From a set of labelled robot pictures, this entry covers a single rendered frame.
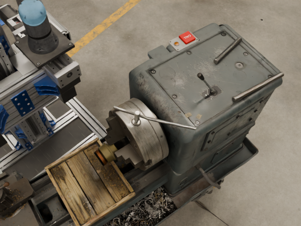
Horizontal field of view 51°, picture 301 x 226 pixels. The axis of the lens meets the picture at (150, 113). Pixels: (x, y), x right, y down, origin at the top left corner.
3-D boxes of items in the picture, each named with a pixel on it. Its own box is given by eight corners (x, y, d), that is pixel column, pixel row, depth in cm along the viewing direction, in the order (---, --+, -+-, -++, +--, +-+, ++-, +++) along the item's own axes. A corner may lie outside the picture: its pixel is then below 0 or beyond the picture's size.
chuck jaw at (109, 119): (127, 130, 146) (117, 108, 141) (131, 133, 141) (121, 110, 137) (106, 142, 142) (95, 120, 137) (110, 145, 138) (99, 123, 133)
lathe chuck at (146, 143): (124, 119, 166) (125, 88, 138) (158, 168, 156) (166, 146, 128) (109, 128, 163) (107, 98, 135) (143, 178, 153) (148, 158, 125)
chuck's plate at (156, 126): (129, 116, 167) (131, 84, 139) (164, 164, 157) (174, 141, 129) (124, 119, 166) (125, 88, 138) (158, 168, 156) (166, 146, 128)
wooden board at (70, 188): (98, 140, 168) (97, 136, 164) (135, 196, 153) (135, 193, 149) (45, 170, 158) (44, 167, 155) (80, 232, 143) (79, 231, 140)
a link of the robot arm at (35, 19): (28, 40, 150) (19, 18, 138) (23, 21, 156) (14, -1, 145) (53, 34, 152) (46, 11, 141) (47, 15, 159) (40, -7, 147)
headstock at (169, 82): (207, 64, 196) (221, 15, 163) (262, 119, 177) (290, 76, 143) (126, 110, 178) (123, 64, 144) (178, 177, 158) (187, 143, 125)
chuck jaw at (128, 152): (135, 139, 141) (150, 157, 135) (136, 145, 145) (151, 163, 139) (113, 151, 138) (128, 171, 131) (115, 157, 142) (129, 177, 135)
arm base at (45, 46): (23, 42, 162) (16, 28, 154) (48, 28, 168) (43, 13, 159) (39, 59, 157) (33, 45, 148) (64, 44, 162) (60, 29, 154)
